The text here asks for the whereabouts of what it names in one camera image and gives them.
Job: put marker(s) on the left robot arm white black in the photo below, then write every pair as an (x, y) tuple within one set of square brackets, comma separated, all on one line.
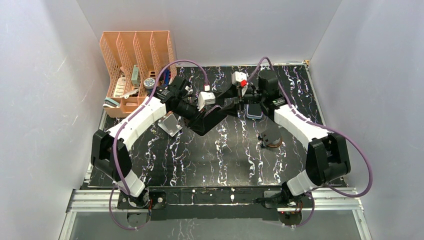
[(110, 148)]

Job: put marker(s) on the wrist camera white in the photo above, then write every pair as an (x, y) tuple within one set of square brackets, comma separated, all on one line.
[(205, 98), (239, 79)]

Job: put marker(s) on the white label tag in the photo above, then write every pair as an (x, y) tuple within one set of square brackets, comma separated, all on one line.
[(120, 86)]

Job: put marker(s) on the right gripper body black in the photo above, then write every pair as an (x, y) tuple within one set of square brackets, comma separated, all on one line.
[(253, 96)]

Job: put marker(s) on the round blue white tape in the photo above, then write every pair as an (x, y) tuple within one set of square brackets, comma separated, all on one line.
[(149, 83)]

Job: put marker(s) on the green white box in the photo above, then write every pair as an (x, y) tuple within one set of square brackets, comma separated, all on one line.
[(135, 77)]

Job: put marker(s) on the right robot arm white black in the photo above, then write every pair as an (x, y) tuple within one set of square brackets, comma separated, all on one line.
[(327, 155)]

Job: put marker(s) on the grey stand on wooden base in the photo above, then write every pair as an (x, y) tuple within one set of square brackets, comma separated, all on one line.
[(270, 138)]

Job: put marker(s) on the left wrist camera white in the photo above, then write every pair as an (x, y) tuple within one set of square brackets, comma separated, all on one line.
[(205, 98)]

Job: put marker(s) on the phone with blue case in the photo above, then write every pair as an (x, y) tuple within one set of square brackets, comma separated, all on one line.
[(254, 111)]

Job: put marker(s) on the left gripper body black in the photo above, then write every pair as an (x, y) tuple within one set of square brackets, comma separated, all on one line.
[(186, 110)]

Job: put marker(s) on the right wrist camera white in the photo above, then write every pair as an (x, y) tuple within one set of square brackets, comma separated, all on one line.
[(239, 79)]

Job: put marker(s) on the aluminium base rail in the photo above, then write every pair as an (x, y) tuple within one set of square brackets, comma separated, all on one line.
[(169, 203)]

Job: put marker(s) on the orange plastic file organizer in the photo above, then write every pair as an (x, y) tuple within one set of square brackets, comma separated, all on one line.
[(131, 57)]

